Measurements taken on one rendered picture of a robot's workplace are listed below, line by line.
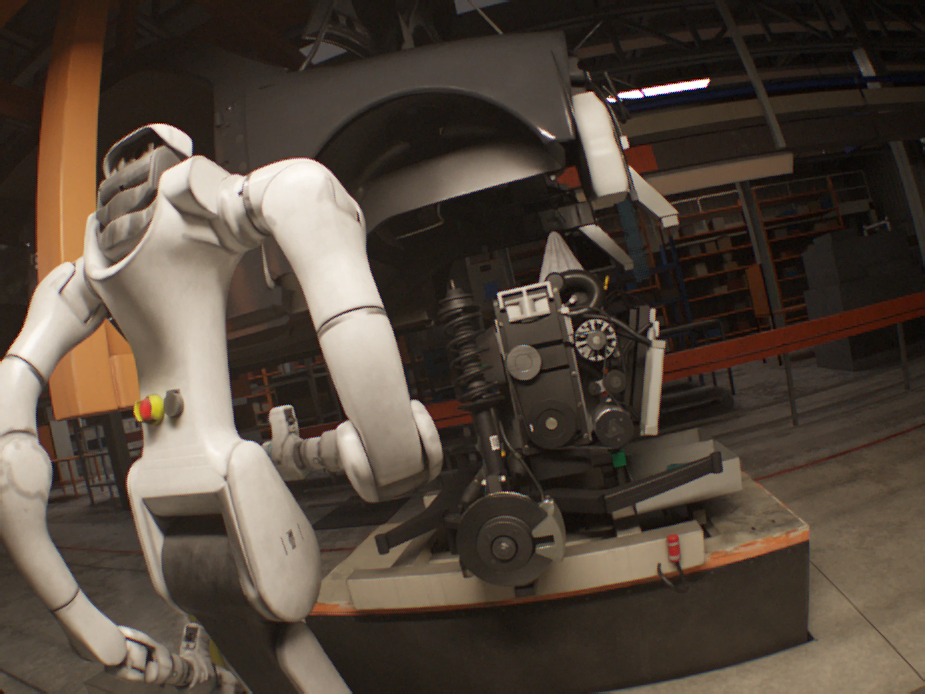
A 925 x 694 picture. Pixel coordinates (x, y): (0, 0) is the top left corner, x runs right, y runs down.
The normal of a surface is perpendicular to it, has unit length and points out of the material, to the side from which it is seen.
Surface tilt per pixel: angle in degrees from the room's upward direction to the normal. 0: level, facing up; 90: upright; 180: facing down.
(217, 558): 61
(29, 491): 98
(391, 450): 111
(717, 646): 90
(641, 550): 90
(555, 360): 90
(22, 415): 94
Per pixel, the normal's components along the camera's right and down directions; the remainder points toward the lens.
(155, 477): -0.23, -0.18
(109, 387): 0.96, -0.21
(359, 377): 0.19, 0.05
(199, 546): -0.28, -0.59
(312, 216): -0.03, 0.01
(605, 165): -0.18, 0.20
